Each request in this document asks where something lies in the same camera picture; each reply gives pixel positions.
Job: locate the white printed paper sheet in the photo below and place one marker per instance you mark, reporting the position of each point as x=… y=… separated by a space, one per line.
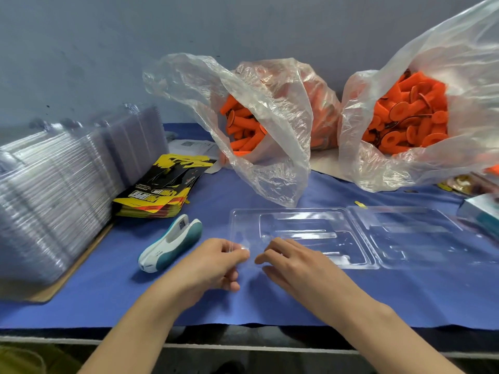
x=191 y=148

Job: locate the person's left hand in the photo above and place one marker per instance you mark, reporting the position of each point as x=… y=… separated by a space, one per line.
x=203 y=268

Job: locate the person's right hand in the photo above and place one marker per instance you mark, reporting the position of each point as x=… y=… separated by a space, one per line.
x=320 y=276

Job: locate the stack of clear blister shells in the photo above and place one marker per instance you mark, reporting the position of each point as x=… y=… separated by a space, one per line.
x=54 y=198

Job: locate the small yellow scrap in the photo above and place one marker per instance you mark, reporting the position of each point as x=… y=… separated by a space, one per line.
x=360 y=204

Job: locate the stack of yellow black cards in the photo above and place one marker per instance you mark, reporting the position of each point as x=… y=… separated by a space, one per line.
x=164 y=187

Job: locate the person's left forearm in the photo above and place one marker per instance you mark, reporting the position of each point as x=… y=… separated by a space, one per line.
x=129 y=342

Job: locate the yellow plastic crate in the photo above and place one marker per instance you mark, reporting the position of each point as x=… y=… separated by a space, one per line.
x=19 y=360

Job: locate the teal hand stapler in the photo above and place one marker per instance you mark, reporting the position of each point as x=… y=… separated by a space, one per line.
x=168 y=245

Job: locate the large clear plastic bag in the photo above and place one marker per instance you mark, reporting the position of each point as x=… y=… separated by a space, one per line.
x=468 y=50

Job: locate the teal white cardboard box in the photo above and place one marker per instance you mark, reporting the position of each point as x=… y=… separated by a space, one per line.
x=483 y=214

